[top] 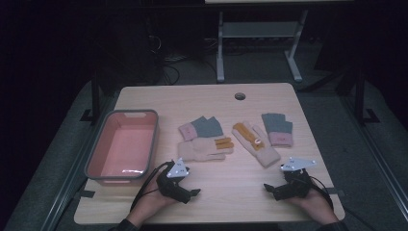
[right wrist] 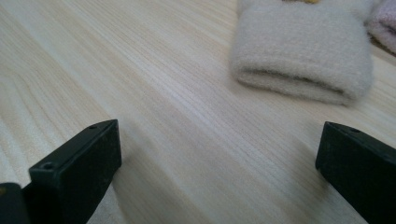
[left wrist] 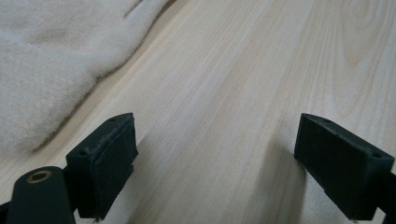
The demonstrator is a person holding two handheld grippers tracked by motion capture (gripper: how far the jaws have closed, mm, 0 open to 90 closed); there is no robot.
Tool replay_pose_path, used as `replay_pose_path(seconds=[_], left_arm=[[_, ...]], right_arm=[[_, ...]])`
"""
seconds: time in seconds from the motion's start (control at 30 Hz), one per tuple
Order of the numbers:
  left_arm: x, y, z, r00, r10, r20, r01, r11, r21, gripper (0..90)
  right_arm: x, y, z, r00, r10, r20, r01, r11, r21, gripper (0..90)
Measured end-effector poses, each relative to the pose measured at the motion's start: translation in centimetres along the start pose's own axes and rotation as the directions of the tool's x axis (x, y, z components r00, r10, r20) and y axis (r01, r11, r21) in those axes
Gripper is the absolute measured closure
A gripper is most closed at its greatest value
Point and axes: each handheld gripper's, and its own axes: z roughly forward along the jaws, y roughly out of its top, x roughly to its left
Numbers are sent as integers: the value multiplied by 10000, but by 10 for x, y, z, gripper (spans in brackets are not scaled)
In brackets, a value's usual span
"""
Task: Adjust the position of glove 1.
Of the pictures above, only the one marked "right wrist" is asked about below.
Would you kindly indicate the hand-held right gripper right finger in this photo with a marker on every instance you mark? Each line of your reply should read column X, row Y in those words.
column 358, row 168

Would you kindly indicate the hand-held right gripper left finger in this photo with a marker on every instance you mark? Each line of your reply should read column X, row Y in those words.
column 74, row 174

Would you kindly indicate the grey glove with pink cuff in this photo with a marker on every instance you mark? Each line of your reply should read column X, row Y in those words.
column 384, row 26

